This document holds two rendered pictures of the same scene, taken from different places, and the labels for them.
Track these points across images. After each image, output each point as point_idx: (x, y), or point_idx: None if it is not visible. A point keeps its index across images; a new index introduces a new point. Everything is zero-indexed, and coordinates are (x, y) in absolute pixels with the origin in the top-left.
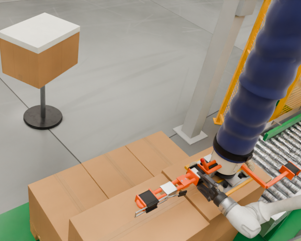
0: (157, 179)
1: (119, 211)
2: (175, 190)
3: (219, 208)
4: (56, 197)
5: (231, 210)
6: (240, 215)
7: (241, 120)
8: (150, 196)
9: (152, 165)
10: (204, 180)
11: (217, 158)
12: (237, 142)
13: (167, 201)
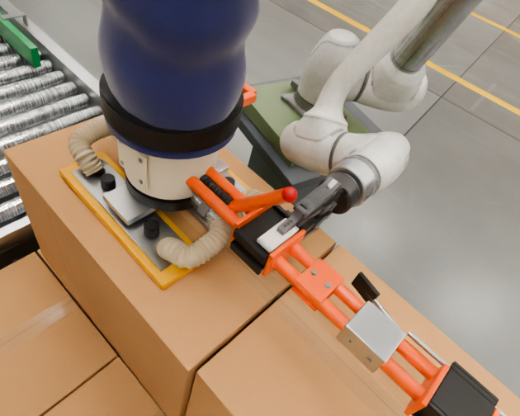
0: (230, 386)
1: None
2: (378, 309)
3: (362, 201)
4: None
5: (380, 171)
6: (393, 157)
7: None
8: (456, 394)
9: None
10: (309, 216)
11: (197, 166)
12: (243, 59)
13: (314, 350)
